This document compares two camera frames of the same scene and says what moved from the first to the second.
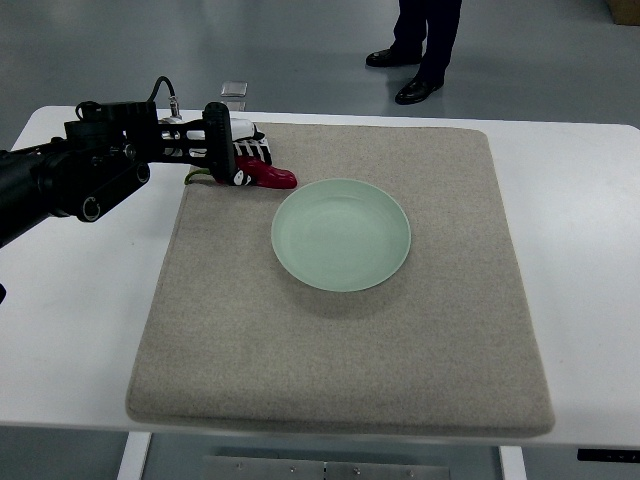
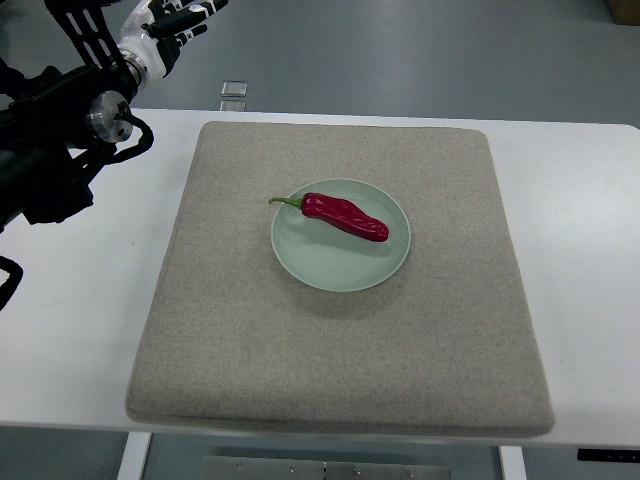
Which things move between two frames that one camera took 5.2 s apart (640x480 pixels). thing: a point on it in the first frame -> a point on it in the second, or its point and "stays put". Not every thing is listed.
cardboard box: [625, 12] stays put
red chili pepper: [261, 173] -> [340, 213]
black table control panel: [608, 455] stays put
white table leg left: [133, 462] stays put
